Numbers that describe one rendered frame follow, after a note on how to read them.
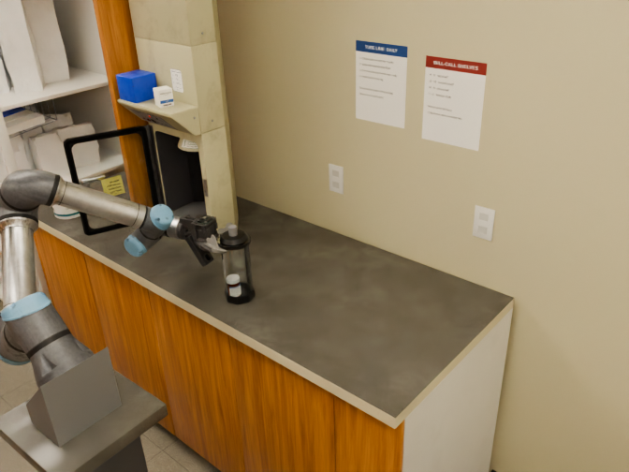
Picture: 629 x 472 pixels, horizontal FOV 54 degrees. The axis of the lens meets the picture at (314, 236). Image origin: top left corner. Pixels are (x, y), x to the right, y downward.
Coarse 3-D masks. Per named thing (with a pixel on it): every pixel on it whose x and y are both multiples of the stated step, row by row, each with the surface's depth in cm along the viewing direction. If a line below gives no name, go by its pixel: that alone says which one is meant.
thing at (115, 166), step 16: (80, 144) 225; (96, 144) 228; (112, 144) 231; (128, 144) 234; (80, 160) 228; (96, 160) 230; (112, 160) 233; (128, 160) 236; (144, 160) 239; (80, 176) 230; (96, 176) 233; (112, 176) 236; (128, 176) 239; (144, 176) 242; (112, 192) 238; (128, 192) 241; (144, 192) 244; (96, 224) 240; (112, 224) 244
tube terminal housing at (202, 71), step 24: (144, 48) 219; (168, 48) 209; (192, 48) 202; (216, 48) 210; (168, 72) 215; (192, 72) 206; (216, 72) 213; (192, 96) 211; (216, 96) 216; (216, 120) 219; (216, 144) 222; (216, 168) 226; (216, 192) 229; (216, 216) 233
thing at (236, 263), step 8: (248, 240) 197; (240, 248) 194; (248, 248) 199; (224, 256) 197; (232, 256) 196; (240, 256) 196; (248, 256) 200; (224, 264) 199; (232, 264) 197; (240, 264) 198; (248, 264) 201; (224, 272) 201; (232, 272) 199; (240, 272) 199; (248, 272) 202; (232, 280) 200; (240, 280) 200; (248, 280) 203; (232, 288) 202; (240, 288) 202; (248, 288) 204; (240, 296) 203
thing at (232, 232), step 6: (228, 228) 195; (234, 228) 195; (222, 234) 198; (228, 234) 198; (234, 234) 196; (240, 234) 197; (246, 234) 199; (222, 240) 196; (228, 240) 194; (234, 240) 194; (240, 240) 195
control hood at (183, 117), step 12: (132, 108) 220; (144, 108) 212; (156, 108) 211; (168, 108) 210; (180, 108) 210; (192, 108) 210; (144, 120) 231; (168, 120) 210; (180, 120) 207; (192, 120) 211; (192, 132) 213
